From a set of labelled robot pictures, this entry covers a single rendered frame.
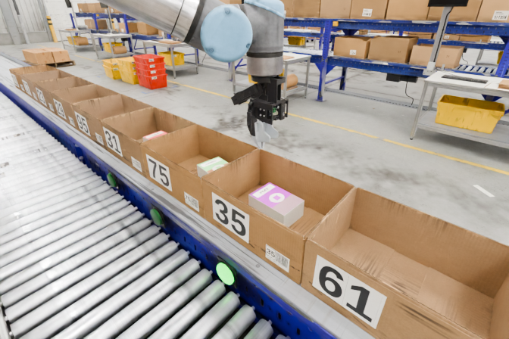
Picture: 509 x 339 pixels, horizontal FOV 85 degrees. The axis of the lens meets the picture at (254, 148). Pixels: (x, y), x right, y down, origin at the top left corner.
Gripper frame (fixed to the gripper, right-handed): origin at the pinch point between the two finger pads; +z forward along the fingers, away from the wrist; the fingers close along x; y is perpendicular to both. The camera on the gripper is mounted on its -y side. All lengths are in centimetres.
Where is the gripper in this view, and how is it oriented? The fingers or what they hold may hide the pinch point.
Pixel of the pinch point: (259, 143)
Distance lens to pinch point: 80.7
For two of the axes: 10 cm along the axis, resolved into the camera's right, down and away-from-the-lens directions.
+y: 7.6, 2.8, -5.8
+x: 6.5, -3.5, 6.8
